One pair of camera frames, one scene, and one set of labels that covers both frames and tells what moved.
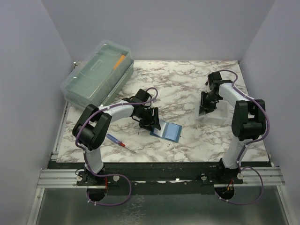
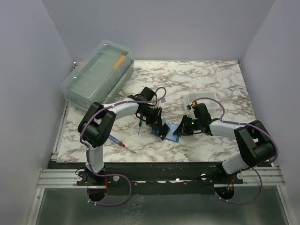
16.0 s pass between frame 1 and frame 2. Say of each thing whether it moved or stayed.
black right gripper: moved
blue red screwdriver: stayed
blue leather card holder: stayed
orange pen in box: stayed
